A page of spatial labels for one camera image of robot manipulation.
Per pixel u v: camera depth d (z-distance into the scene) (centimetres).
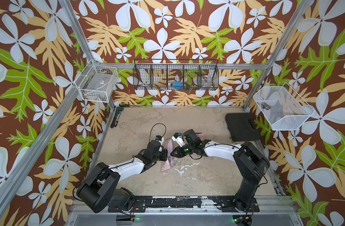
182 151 78
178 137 82
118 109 118
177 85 94
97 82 86
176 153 80
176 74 97
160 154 73
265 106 84
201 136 88
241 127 105
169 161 84
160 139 80
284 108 80
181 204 75
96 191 42
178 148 78
